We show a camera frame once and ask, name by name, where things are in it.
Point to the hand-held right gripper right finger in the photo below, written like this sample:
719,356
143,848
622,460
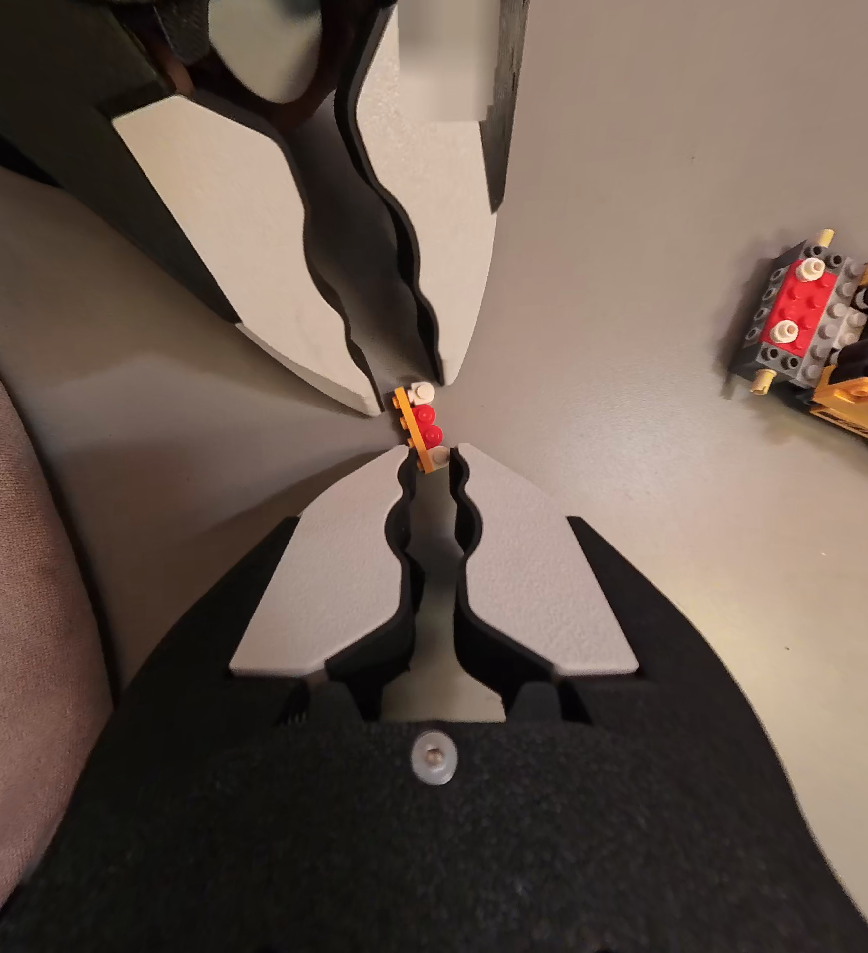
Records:
546,581

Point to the yellow lego car model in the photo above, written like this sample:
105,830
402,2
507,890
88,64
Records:
806,298

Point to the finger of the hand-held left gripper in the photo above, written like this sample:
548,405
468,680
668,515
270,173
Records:
233,223
441,223

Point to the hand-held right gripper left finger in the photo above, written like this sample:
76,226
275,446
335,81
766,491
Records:
330,581

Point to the orange and red lego assembly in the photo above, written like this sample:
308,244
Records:
426,428

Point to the person's beige sweater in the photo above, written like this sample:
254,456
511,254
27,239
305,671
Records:
24,744

